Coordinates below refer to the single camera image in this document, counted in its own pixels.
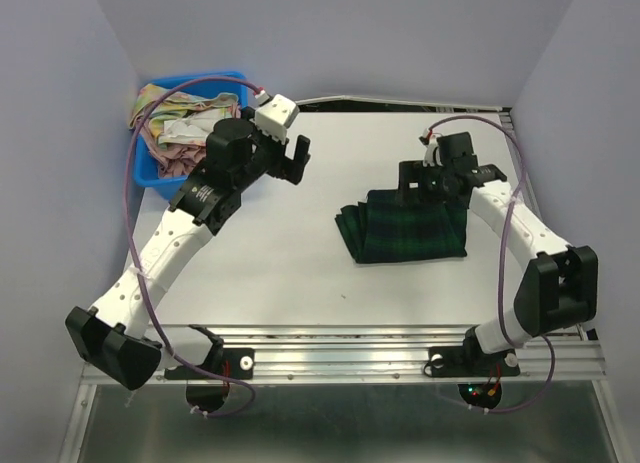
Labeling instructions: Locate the blue plastic bin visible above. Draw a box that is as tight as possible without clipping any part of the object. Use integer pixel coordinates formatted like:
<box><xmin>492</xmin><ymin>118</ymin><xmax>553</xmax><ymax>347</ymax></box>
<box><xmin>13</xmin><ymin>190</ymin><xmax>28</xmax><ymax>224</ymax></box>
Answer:
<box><xmin>133</xmin><ymin>80</ymin><xmax>249</xmax><ymax>200</ymax></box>

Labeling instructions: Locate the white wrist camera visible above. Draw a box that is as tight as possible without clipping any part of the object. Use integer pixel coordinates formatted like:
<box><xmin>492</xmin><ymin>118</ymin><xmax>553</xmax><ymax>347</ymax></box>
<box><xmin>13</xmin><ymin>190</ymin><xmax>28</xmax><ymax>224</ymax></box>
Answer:
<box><xmin>419</xmin><ymin>130</ymin><xmax>442</xmax><ymax>167</ymax></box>
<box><xmin>254</xmin><ymin>90</ymin><xmax>299</xmax><ymax>143</ymax></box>

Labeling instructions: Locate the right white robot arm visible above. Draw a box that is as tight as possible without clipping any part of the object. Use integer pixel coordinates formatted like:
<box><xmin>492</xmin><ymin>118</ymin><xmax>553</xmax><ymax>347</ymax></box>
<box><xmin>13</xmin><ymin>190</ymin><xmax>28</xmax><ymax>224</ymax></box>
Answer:
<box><xmin>398</xmin><ymin>132</ymin><xmax>598</xmax><ymax>378</ymax></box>

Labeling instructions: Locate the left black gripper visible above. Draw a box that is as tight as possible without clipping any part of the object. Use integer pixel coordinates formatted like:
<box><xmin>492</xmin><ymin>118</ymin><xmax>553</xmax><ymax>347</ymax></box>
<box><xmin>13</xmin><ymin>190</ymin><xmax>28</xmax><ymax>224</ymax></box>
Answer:
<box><xmin>235</xmin><ymin>107</ymin><xmax>309</xmax><ymax>191</ymax></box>

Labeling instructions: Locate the pastel floral skirt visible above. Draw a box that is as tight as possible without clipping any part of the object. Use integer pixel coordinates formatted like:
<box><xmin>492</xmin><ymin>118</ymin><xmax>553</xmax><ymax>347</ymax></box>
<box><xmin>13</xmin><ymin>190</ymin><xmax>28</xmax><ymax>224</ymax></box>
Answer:
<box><xmin>139</xmin><ymin>91</ymin><xmax>240</xmax><ymax>150</ymax></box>

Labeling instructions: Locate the dusty pink skirt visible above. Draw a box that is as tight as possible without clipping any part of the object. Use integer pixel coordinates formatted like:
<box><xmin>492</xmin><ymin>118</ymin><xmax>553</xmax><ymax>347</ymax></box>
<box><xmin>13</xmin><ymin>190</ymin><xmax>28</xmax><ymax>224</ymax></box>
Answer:
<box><xmin>140</xmin><ymin>118</ymin><xmax>207</xmax><ymax>179</ymax></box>

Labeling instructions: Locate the green plaid skirt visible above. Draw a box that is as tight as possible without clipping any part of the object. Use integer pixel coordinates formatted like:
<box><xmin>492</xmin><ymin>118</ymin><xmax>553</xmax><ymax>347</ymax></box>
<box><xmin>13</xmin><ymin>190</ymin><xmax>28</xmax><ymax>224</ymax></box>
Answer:
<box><xmin>335</xmin><ymin>190</ymin><xmax>467</xmax><ymax>264</ymax></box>

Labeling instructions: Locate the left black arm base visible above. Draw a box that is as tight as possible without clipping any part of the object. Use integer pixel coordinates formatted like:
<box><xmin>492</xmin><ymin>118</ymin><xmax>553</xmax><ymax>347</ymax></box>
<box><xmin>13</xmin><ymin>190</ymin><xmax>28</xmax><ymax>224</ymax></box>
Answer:
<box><xmin>164</xmin><ymin>347</ymin><xmax>255</xmax><ymax>381</ymax></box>

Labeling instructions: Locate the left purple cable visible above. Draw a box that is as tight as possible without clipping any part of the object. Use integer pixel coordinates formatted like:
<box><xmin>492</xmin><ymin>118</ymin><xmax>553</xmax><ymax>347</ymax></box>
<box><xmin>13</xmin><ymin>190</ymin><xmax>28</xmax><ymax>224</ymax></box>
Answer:
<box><xmin>122</xmin><ymin>75</ymin><xmax>269</xmax><ymax>418</ymax></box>

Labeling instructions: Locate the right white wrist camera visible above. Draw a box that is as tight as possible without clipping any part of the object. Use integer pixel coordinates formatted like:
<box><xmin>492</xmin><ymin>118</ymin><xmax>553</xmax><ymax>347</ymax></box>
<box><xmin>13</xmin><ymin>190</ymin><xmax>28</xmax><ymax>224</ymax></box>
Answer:
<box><xmin>419</xmin><ymin>130</ymin><xmax>442</xmax><ymax>167</ymax></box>

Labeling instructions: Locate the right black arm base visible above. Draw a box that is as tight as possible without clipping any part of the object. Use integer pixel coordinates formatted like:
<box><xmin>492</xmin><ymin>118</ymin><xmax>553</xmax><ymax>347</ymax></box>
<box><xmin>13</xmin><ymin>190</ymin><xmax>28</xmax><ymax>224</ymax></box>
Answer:
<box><xmin>422</xmin><ymin>346</ymin><xmax>521</xmax><ymax>382</ymax></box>

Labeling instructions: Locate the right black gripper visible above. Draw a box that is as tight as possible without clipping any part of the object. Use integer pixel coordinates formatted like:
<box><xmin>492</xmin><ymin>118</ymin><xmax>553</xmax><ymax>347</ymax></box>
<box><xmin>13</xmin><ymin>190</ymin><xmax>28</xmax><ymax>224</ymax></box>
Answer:
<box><xmin>393</xmin><ymin>160</ymin><xmax>455</xmax><ymax>207</ymax></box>

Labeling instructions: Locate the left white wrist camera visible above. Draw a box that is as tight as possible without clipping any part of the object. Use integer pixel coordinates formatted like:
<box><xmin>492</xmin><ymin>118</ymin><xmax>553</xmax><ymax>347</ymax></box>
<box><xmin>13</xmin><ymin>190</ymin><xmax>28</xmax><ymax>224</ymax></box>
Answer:
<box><xmin>254</xmin><ymin>90</ymin><xmax>299</xmax><ymax>143</ymax></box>

